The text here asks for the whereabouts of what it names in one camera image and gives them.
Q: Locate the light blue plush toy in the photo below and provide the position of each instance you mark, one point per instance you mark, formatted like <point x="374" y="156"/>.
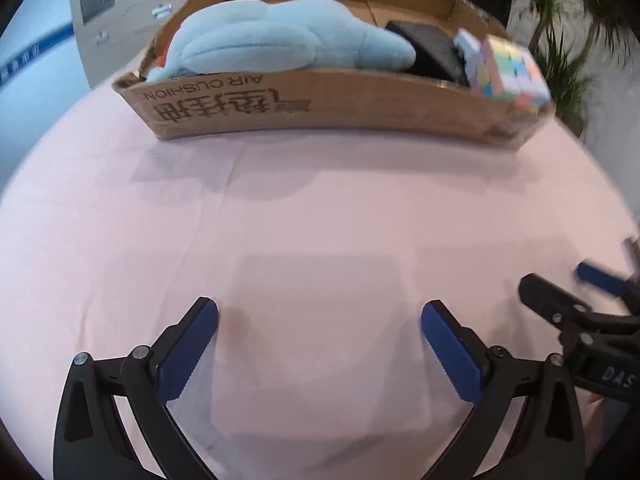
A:
<point x="254" y="36"/>

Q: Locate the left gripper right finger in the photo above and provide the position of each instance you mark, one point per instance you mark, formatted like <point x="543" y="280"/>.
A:
<point x="547" y="442"/>

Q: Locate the pastel rubik's cube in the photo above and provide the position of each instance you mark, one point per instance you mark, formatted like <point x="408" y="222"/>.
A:
<point x="501" y="70"/>

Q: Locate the grey glass-door cabinet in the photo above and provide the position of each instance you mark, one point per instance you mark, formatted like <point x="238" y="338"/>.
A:
<point x="110" y="33"/>

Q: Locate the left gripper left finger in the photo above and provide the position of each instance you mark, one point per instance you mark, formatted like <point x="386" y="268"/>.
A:
<point x="90" y="440"/>

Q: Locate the tall palm plant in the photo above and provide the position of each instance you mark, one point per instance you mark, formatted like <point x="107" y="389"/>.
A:
<point x="568" y="38"/>

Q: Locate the brown cardboard box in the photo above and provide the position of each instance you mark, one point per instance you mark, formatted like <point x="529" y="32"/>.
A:
<point x="329" y="99"/>

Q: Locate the black rectangular box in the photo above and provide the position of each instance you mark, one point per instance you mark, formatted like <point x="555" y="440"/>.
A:
<point x="436" y="56"/>

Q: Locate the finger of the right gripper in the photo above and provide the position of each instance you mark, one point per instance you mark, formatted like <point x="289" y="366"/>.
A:
<point x="567" y="312"/>
<point x="613" y="284"/>

